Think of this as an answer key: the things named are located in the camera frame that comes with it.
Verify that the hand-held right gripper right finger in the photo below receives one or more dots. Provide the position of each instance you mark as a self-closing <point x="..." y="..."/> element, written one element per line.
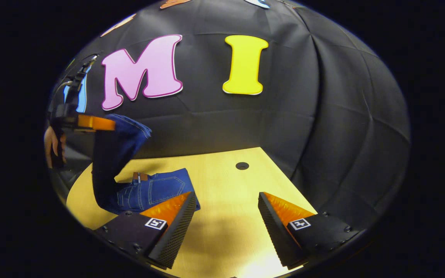
<point x="274" y="227"/>

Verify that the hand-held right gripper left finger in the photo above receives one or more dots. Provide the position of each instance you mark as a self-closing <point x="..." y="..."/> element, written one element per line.
<point x="176" y="227"/>

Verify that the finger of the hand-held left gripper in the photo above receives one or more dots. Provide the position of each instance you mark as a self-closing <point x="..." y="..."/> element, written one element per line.
<point x="85" y="131"/>
<point x="97" y="122"/>

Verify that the blue denim jeans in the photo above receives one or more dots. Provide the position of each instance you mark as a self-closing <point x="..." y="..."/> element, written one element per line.
<point x="110" y="154"/>

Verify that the black backdrop cloth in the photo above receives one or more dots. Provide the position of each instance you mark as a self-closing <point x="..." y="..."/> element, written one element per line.
<point x="323" y="116"/>

